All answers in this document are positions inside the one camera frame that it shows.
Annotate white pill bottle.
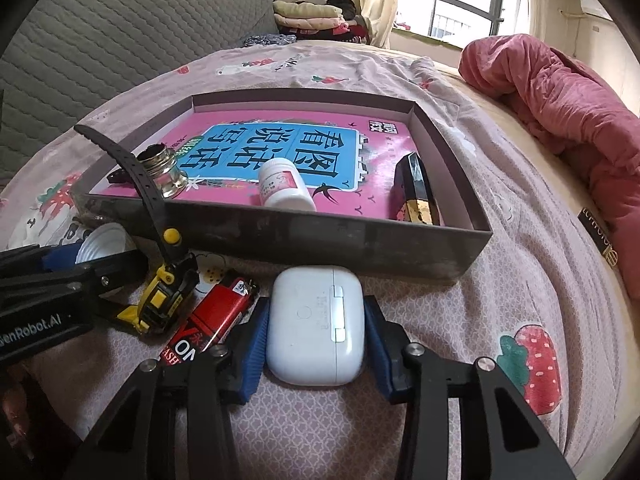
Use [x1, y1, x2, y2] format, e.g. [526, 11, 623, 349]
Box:
[257, 156, 318, 212]

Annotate yellow black toy watch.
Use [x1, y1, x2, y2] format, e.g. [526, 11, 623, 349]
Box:
[74, 124, 201, 336]

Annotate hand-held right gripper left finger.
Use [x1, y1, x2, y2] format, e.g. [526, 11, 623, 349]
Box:
[65, 297, 271, 480]

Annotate white air conditioner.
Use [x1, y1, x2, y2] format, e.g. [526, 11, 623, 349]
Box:
[580, 0, 613, 22]

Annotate grey quilted headboard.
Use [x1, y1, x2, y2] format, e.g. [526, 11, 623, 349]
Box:
[0, 0, 278, 186]

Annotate cream folded garment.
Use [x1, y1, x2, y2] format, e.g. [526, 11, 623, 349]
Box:
[272, 0, 343, 22]

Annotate blue patterned cloth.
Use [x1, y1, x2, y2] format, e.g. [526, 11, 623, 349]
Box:
[243, 33, 298, 47]

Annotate silver metal cup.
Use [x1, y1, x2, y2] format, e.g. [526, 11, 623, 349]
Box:
[136, 142, 190, 200]

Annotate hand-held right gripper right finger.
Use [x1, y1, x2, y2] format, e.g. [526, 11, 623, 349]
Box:
[364, 296, 578, 480]

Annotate black faceted case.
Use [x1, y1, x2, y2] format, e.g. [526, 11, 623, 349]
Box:
[390, 152, 442, 227]

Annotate person's left hand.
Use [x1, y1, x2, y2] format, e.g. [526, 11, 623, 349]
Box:
[0, 367, 36, 466]

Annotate grey shallow cardboard box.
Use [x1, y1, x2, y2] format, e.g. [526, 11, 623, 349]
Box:
[70, 89, 495, 287]

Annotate white earbuds case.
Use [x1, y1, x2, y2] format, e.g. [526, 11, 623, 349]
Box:
[265, 265, 366, 387]

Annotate pink folded garment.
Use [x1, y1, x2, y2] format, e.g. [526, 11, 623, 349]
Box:
[277, 16, 351, 34]

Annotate pink quilt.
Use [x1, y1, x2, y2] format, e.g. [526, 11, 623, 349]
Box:
[459, 34, 640, 306]

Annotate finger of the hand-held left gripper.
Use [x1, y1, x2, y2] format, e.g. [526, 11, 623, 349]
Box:
[0, 249, 149, 323]
[0, 244, 83, 273]

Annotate dark folded clothes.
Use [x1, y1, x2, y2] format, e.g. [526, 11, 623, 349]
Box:
[290, 25, 371, 45]

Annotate red black lighter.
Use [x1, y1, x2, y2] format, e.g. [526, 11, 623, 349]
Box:
[159, 272, 261, 368]

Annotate pink book with blue panel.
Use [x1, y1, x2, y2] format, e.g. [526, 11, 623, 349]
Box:
[107, 110, 446, 226]

